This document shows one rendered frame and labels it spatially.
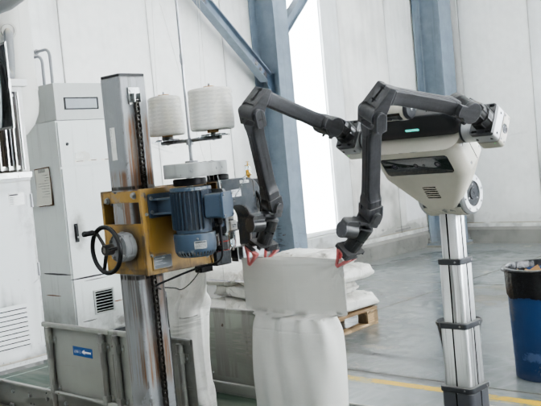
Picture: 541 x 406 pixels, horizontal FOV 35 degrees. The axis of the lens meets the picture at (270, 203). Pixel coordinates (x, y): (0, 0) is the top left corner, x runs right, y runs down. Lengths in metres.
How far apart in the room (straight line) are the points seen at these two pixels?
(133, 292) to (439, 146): 1.24
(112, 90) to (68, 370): 1.48
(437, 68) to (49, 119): 6.30
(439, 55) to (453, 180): 8.67
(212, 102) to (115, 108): 0.35
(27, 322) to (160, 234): 2.99
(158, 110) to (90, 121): 3.90
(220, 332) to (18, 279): 2.27
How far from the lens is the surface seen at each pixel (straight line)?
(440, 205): 3.36
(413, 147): 3.22
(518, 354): 5.19
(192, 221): 2.99
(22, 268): 5.97
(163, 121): 3.28
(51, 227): 7.17
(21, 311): 5.97
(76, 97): 7.11
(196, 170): 2.96
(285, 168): 9.24
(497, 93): 11.70
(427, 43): 11.97
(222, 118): 3.08
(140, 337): 3.18
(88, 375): 3.94
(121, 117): 3.12
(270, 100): 3.08
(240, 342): 3.91
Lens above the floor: 1.41
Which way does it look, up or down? 3 degrees down
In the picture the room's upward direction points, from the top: 5 degrees counter-clockwise
